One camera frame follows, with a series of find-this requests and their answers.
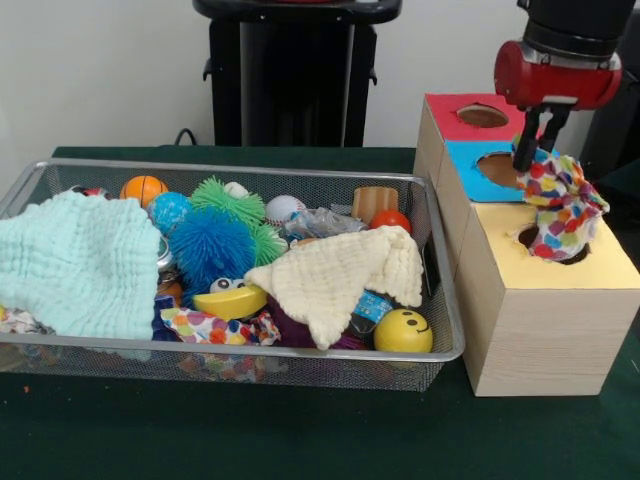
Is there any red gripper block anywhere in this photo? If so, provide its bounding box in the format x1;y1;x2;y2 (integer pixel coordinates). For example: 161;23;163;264
494;40;624;172

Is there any colourful polka dot cloth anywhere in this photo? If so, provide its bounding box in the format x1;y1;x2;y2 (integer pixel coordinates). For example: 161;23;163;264
510;134;611;264
158;305;282;347

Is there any wooden box with three holes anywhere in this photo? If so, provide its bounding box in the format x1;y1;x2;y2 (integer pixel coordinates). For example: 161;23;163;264
413;92;640;399

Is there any silver mesh bin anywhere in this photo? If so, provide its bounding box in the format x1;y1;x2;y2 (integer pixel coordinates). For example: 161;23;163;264
0;158;466;394

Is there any red orange ball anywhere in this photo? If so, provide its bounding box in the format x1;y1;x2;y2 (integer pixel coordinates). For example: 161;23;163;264
370;209;412;235

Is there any yellow smiley face ball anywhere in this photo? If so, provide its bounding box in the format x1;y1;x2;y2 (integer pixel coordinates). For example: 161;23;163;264
373;308;434;354

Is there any cream muslin cloth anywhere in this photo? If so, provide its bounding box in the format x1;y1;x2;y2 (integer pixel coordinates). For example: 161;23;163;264
243;224;425;351

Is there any white baseball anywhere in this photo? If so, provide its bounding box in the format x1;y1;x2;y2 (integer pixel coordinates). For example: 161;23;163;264
264;194;307;229

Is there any green spiky rubber toy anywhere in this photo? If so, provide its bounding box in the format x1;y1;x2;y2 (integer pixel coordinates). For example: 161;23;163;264
188;174;289;269

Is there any blue spiky rubber ball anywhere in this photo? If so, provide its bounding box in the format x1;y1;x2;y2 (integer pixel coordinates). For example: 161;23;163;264
167;208;259;296

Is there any yellow banana toy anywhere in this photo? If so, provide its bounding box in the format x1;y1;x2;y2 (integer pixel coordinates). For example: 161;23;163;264
192;283;270;321

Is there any orange basketball toy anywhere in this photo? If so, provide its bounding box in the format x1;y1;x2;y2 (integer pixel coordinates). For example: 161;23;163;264
119;175;170;209

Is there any mint green muslin cloth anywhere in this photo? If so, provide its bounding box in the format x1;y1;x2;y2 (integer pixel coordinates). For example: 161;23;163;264
0;191;164;341

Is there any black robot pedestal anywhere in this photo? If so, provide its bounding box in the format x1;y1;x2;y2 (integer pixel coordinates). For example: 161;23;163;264
192;0;404;148

